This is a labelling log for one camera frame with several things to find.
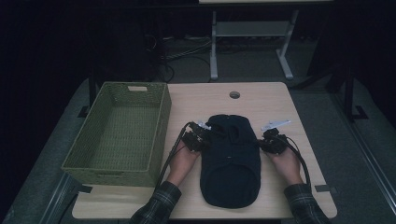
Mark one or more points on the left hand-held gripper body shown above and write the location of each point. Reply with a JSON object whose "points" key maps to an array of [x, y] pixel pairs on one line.
{"points": [[196, 138]]}

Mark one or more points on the green woven basket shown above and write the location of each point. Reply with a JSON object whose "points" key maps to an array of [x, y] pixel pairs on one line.
{"points": [[124, 130]]}

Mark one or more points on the black floor bracket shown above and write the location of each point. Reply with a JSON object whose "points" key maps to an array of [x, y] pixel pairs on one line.
{"points": [[360, 112]]}

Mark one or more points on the grey metal table frame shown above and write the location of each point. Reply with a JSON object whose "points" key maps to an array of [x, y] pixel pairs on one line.
{"points": [[252, 29]]}

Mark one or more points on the black stand post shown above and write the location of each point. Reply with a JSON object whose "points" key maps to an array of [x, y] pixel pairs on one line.
{"points": [[348, 93], [91, 90]]}

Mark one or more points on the dark navy pet garment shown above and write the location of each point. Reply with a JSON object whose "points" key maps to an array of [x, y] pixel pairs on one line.
{"points": [[230, 168]]}

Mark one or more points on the person's left hand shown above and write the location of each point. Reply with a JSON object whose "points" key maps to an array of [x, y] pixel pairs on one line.
{"points": [[182, 166]]}

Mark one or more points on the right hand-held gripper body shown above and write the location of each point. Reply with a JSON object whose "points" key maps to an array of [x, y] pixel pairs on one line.
{"points": [[275, 143]]}

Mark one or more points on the metal floor rail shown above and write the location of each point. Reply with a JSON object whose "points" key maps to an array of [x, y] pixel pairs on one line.
{"points": [[364, 146], [57, 199]]}

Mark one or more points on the black tape piece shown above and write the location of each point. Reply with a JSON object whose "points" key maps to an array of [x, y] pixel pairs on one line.
{"points": [[325, 188], [84, 188]]}

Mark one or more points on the person's right hand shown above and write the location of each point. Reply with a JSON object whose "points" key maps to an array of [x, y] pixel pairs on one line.
{"points": [[288, 168]]}

